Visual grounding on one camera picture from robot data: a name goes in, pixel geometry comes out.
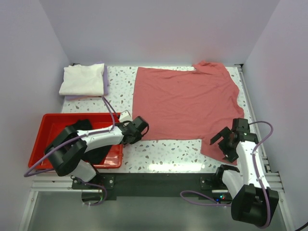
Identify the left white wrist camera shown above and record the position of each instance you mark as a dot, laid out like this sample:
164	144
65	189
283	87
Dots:
125	116

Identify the aluminium frame rail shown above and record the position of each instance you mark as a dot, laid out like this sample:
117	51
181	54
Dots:
160	158

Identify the red plastic bin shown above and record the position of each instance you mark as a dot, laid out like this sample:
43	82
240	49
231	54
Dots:
52	124

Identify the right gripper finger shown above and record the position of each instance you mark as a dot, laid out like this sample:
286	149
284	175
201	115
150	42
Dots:
224	133
230	155

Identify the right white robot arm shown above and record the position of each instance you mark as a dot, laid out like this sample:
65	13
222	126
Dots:
253	200

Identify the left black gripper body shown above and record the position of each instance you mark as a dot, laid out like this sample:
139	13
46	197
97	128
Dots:
137	137

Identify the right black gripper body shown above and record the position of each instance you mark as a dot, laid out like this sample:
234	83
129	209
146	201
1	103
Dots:
231	147

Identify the black t shirt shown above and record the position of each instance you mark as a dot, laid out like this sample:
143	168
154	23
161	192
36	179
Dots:
96	156

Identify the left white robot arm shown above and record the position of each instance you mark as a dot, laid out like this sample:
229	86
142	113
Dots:
69	152

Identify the pink t shirt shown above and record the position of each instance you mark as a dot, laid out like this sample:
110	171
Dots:
187	105

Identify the folded lavender t shirt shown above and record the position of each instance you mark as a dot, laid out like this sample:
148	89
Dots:
106	79

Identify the folded white t shirt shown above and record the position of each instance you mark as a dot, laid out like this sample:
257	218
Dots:
83	78

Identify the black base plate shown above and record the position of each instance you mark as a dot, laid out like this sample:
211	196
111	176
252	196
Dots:
153	185

